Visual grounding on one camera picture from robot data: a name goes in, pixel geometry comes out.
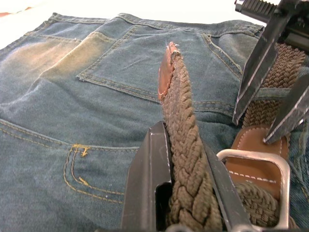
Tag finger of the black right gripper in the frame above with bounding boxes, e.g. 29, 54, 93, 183
262, 73, 309, 145
232, 11, 294, 125

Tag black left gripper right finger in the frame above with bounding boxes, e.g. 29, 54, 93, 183
203, 144, 253, 232

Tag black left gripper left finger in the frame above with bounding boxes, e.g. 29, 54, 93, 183
120, 120, 174, 232

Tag braided olive belt silver buckle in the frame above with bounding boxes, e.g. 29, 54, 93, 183
157, 41, 309, 232

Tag blue denim shorts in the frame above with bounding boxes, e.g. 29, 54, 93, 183
0, 12, 309, 232

